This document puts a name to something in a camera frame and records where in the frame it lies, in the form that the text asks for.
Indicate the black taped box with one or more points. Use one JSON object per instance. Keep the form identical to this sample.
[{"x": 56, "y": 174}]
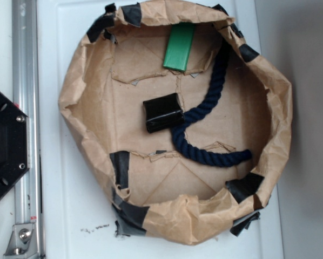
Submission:
[{"x": 163, "y": 112}]

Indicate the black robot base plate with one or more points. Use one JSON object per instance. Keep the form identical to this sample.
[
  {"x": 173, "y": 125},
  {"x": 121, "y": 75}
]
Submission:
[{"x": 13, "y": 144}]

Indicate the green rectangular box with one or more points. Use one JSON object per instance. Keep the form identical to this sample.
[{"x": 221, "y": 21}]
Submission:
[{"x": 179, "y": 46}]

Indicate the aluminium profile rail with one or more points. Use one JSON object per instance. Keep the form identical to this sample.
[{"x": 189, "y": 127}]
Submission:
[{"x": 28, "y": 190}]

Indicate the metal corner bracket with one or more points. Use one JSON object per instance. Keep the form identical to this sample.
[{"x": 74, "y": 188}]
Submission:
[{"x": 22, "y": 243}]

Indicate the brown paper bag basin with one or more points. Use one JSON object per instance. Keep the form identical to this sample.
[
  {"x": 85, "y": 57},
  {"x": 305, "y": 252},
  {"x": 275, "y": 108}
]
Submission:
[{"x": 153, "y": 188}]

